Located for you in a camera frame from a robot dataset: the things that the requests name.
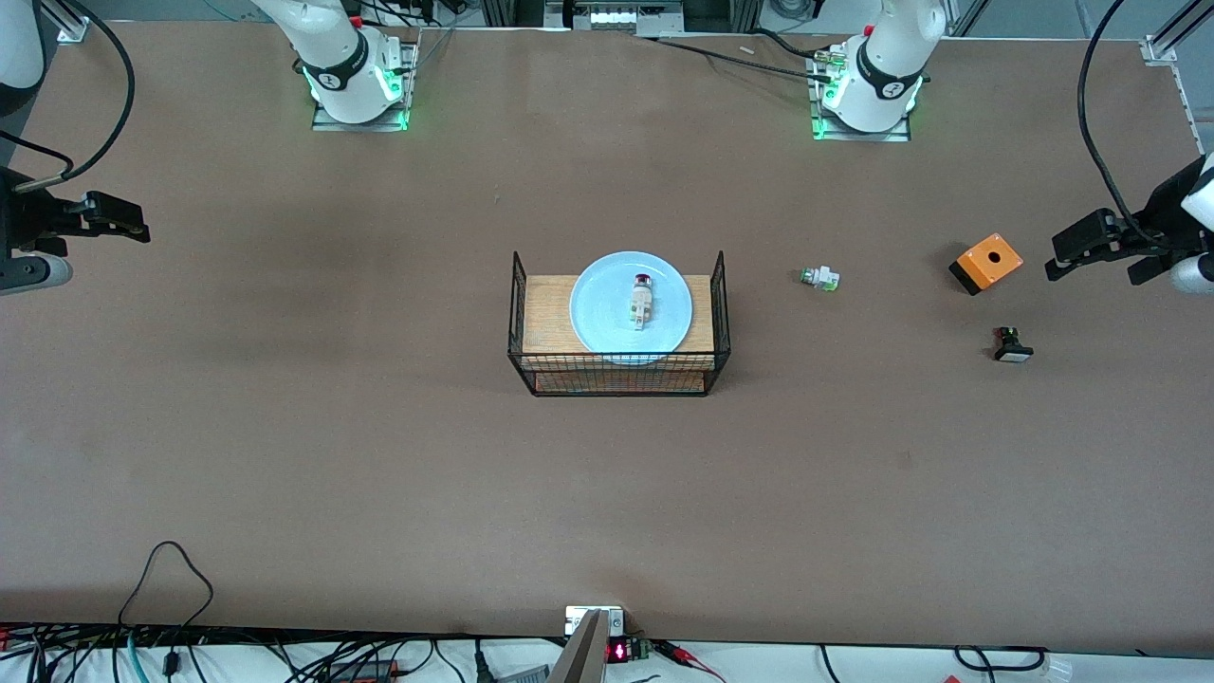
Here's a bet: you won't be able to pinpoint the black white-capped push button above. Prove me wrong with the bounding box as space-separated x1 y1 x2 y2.
992 325 1035 364

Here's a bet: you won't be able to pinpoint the black wire rack wooden shelf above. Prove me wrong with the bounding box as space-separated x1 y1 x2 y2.
507 249 732 397

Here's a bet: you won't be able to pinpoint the red push button switch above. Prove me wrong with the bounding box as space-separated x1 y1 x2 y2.
626 272 657 332

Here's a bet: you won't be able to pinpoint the grey camera mount bar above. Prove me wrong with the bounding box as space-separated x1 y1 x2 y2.
547 610 610 683

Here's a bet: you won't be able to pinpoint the aluminium frame profile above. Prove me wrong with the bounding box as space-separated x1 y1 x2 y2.
1143 0 1214 65
38 0 91 45

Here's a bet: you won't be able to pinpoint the orange button enclosure box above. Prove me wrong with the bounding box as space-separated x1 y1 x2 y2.
948 232 1025 297

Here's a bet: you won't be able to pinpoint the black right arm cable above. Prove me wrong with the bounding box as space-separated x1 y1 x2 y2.
0 0 138 185

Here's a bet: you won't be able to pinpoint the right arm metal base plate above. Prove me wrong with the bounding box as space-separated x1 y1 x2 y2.
311 38 419 132

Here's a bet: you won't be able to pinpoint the black cable across table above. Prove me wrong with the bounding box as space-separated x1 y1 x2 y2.
637 31 840 82

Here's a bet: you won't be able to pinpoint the red clip test leads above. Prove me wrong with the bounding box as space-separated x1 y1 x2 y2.
654 640 727 683

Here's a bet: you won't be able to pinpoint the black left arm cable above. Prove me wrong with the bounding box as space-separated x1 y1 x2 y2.
1076 0 1166 249

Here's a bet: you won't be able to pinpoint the black looped cable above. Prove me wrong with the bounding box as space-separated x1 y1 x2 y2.
119 541 214 651

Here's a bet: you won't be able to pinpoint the silver camera mount bracket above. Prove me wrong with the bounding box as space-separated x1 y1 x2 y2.
565 605 625 637

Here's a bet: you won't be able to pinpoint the white lit control device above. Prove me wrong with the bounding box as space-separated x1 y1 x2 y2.
545 0 684 37

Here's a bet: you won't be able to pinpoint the light blue round plate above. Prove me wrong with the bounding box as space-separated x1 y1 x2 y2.
569 250 693 368

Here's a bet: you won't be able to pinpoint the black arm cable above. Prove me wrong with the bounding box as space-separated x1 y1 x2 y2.
0 0 138 185
1076 0 1166 249

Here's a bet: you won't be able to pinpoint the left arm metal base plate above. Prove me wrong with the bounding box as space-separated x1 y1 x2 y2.
808 43 913 143

